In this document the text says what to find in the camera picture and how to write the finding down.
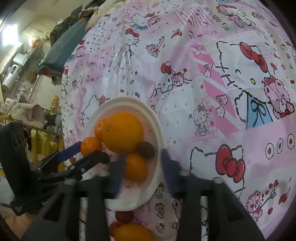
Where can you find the cream quilt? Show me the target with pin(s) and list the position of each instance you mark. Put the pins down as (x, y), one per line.
(106, 8)

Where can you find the blue pillow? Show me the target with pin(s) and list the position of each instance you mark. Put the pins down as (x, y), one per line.
(54, 60)

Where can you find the dark plum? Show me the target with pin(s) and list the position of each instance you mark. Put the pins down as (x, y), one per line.
(146, 150)

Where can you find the small mandarin orange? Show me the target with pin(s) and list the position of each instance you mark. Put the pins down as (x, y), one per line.
(101, 128)

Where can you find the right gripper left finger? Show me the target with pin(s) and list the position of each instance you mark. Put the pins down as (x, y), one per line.
(59, 218)

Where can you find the plush toy on rack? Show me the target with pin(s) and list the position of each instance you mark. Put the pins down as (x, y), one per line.
(27, 113)

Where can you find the large orange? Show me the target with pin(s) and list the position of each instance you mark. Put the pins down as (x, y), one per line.
(122, 132)

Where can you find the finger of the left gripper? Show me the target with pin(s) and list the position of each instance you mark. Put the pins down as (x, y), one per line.
(51, 162)
(78, 168)

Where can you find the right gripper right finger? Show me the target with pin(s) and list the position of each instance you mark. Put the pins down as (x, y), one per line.
(227, 218)

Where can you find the pink white plate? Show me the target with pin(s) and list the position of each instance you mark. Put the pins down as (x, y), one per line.
(132, 195)

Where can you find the pink cartoon bedsheet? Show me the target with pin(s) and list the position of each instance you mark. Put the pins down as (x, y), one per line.
(220, 76)

